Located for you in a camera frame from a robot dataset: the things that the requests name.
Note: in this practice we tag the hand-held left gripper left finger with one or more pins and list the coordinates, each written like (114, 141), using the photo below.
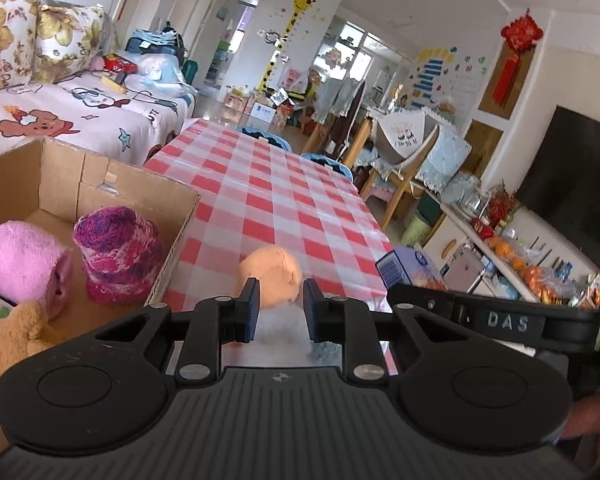
(250, 310)

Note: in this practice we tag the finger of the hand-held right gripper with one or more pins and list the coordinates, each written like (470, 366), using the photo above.
(425, 302)

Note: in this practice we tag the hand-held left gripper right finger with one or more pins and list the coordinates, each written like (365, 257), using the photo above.
(312, 310)

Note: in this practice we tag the cartoon printed box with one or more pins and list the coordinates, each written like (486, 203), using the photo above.
(405, 265)

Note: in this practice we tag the peach knit hat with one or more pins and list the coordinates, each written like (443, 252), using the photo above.
(275, 275)

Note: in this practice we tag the red purple knit hat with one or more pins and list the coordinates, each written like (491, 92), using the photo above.
(115, 250)

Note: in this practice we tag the cardboard box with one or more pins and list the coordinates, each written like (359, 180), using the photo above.
(130, 180)

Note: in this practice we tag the pink knit hat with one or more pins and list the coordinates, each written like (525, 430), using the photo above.
(15, 260)

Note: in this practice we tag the bear plush with strawberry hat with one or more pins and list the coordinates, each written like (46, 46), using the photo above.
(10, 335)

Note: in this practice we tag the person's right hand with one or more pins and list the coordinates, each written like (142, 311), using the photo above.
(595, 420)

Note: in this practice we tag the silver case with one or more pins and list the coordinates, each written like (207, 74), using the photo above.
(462, 270)

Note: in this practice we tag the bag of oranges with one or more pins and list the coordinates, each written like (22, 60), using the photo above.
(520, 265)

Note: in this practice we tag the white television cabinet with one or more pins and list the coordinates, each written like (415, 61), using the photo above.
(445, 245)

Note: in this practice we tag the green bin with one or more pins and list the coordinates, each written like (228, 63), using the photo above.
(416, 230)

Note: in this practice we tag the red flower plant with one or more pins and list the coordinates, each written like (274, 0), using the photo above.
(502, 207)

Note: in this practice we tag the pink stool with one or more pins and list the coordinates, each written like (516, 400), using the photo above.
(379, 194)

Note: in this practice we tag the red checkered tablecloth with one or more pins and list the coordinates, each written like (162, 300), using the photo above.
(260, 190)

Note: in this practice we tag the wooden chair with blue cover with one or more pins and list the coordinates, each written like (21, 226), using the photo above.
(445, 160)

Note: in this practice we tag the blue stool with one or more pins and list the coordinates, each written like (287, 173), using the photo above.
(262, 137)
(327, 165)

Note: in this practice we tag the cartoon printed food cover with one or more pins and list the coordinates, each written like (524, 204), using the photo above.
(405, 132)

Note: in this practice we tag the white blue carton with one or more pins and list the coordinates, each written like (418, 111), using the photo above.
(263, 113)

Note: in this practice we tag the chair draped with clothes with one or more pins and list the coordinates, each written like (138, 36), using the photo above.
(337, 105)

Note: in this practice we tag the plastic drawer tower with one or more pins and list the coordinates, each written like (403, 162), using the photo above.
(217, 62)

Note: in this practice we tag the pile of plastic bags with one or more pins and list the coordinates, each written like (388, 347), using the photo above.
(160, 70)

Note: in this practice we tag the sofa with cartoon sheet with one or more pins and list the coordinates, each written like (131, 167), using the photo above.
(80, 115)

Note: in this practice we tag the yellow power strip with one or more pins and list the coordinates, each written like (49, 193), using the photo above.
(114, 83)

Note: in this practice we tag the giraffe height chart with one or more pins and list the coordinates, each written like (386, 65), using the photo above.
(285, 45)

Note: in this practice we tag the red box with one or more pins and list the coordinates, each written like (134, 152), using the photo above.
(119, 63)

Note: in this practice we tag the large red knot decoration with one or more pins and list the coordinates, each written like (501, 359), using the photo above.
(520, 35)

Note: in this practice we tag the dark blue suitcase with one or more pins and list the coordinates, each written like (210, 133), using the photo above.
(152, 42)

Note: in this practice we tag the floral sofa cushion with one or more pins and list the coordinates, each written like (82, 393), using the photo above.
(67, 40)
(5, 40)

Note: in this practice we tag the wall television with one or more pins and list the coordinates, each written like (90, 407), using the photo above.
(570, 180)

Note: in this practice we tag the blue yellow wall sticker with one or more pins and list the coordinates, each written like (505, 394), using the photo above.
(435, 77)

